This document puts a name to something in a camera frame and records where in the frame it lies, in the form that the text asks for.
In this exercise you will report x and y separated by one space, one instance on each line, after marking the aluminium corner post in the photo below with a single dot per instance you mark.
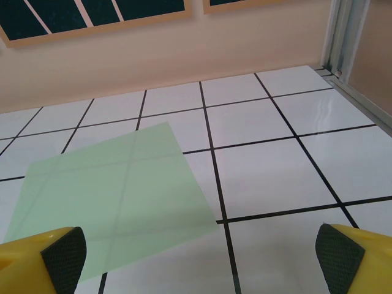
343 36

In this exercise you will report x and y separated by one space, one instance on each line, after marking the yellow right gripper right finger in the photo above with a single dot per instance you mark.
367 263

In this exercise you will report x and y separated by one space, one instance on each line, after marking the aluminium side rail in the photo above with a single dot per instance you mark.
361 101

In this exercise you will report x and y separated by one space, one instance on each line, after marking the light green paper sheet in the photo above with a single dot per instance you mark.
122 190

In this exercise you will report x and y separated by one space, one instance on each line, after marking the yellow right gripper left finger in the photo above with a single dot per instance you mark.
21 263

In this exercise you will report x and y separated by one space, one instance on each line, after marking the wall panel pink flowers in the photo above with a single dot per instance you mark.
61 18

